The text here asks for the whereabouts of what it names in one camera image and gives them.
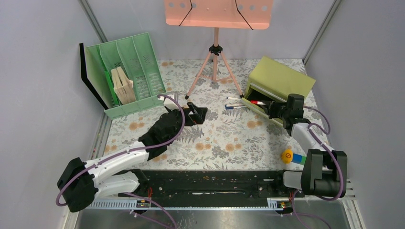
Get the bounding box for yellow blue green toy block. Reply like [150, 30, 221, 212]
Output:
[280, 148, 306, 165]

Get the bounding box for pink music stand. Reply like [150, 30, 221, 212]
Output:
[164, 0, 274, 99]

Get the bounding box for red whiteboard marker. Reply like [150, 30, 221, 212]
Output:
[250, 101, 266, 105]

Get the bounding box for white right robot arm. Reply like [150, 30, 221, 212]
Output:
[261, 94, 348, 201]

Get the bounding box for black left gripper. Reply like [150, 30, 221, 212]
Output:
[167, 102, 208, 145]

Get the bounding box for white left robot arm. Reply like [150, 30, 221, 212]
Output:
[55, 102, 208, 212]

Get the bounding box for grey cable duct rail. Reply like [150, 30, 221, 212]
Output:
[86, 197, 287, 211]

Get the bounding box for blue cap whiteboard marker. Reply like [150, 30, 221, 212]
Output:
[226, 96, 241, 101]

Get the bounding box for purple 52-storey treehouse book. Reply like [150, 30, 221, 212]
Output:
[111, 68, 128, 104]

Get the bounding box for yellow-green drawer cabinet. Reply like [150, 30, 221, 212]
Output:
[241, 56, 316, 118]

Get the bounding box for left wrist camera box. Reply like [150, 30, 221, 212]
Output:
[158, 92, 179, 110]

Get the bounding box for green plastic folder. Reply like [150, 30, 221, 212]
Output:
[97, 44, 120, 107]

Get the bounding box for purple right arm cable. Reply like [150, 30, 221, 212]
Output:
[289, 105, 345, 229]

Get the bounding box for white sketch pad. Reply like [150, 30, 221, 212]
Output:
[79, 43, 112, 110]

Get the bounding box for green plastic file organizer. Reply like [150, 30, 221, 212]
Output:
[101, 33, 166, 119]

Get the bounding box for floral table mat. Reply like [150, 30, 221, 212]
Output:
[103, 59, 306, 170]

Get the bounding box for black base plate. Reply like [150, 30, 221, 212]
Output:
[133, 169, 294, 203]

